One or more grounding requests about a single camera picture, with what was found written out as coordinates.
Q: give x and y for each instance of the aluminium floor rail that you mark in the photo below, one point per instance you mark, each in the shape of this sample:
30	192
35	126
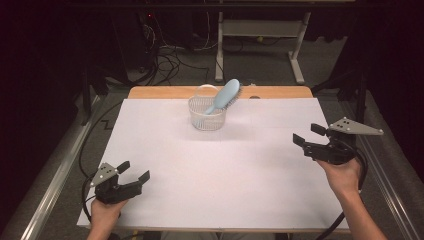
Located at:
393	190
56	180

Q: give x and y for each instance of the white sheet table cover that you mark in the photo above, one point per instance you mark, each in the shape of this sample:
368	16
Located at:
206	173

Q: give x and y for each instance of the black metal stand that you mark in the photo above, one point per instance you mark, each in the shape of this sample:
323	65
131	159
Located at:
87	96
361	100

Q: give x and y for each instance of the black computer case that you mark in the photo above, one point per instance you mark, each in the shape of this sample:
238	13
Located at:
133	40

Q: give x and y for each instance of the light blue hairbrush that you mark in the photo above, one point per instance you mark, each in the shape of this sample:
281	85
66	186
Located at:
226	93

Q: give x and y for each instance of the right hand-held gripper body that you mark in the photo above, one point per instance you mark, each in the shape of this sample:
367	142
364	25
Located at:
340	150

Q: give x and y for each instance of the person's right hand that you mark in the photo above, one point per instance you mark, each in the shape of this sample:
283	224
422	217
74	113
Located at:
345	178

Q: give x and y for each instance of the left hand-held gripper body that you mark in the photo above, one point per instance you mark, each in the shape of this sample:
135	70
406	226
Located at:
113	193

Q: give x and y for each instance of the person's left hand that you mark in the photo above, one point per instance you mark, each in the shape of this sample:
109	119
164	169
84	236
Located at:
105	216

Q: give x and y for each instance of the white metal desk frame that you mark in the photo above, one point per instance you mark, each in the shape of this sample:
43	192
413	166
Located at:
263	28

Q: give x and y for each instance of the white plastic slotted basket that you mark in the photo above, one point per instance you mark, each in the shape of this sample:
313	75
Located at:
206	121

